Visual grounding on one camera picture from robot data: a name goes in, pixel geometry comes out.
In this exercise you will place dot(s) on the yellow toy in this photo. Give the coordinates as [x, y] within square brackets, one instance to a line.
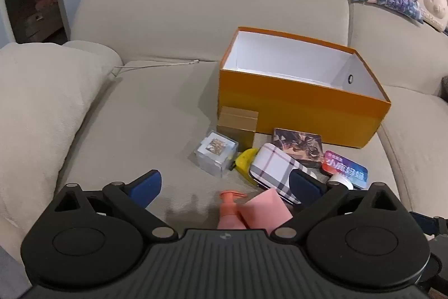
[245, 160]

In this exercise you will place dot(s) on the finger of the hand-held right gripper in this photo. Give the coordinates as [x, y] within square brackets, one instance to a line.
[425, 220]

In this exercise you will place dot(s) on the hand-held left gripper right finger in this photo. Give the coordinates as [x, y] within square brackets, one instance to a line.
[305, 186]

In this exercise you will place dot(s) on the orange cardboard box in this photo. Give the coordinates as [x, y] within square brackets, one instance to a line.
[297, 110]

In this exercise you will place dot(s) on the plaid tin case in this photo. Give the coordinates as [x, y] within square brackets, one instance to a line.
[273, 166]

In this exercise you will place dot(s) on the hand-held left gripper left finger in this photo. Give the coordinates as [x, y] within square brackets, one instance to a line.
[145, 188]

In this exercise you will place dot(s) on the clear plastic cube box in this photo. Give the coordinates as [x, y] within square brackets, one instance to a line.
[215, 153]

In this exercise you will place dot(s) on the beige sofa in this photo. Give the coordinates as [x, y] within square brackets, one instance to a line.
[175, 4]

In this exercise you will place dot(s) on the dark illustrated card box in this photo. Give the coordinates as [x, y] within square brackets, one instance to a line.
[297, 143]

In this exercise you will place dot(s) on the small white jar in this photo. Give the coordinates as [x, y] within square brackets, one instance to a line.
[341, 180]

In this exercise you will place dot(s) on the small brown wooden box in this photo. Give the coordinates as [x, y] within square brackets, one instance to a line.
[238, 124]

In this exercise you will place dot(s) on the pink pump bottle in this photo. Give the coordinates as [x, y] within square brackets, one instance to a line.
[267, 211]

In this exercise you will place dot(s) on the grey knitted cloth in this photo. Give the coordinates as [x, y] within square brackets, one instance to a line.
[445, 85]

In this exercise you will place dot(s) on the beige cushion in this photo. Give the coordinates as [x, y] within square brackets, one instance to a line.
[35, 110]

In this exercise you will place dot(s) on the pink cloth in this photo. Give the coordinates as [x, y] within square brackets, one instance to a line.
[45, 0]

